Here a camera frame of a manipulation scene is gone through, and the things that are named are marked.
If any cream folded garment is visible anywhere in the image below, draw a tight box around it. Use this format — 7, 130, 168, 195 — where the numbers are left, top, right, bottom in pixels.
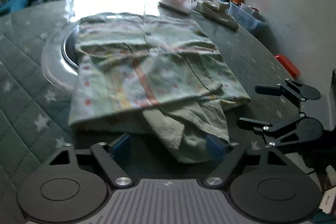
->
194, 0, 239, 31

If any quilted grey star table cover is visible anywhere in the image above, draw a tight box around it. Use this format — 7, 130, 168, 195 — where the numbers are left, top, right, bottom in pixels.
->
1, 0, 297, 223

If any clear plastic storage box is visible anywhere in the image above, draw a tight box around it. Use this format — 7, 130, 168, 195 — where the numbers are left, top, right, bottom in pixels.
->
228, 3, 268, 37

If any pink tissue pack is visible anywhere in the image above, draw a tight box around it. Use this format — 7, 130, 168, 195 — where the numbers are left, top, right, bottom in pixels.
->
159, 0, 197, 15

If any colourful patterned children's shirt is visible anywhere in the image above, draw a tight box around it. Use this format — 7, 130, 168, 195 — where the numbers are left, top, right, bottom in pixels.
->
68, 14, 251, 164

